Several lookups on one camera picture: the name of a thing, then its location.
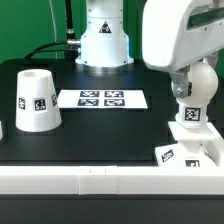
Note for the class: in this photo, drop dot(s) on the white lamp base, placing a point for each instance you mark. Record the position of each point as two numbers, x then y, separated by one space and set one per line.
189 149

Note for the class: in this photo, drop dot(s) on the white fence wall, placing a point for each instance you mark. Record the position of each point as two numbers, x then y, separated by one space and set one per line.
91 180
215 147

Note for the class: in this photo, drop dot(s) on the white marker sheet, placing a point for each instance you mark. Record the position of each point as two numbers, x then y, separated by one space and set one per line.
102 99

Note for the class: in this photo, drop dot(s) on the white lamp bulb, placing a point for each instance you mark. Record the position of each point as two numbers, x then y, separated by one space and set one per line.
202 85

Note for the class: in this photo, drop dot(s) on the white lamp shade cone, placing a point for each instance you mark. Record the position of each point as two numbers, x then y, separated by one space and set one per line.
37 109

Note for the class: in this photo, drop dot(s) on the white front fence wall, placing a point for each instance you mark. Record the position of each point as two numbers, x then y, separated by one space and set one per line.
91 180

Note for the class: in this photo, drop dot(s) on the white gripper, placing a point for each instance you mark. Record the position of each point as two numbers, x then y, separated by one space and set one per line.
169 45

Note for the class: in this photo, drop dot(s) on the white part at left edge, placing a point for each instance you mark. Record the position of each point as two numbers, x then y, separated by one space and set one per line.
1 130

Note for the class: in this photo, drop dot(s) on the white right fence wall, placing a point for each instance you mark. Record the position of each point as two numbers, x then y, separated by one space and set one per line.
215 147

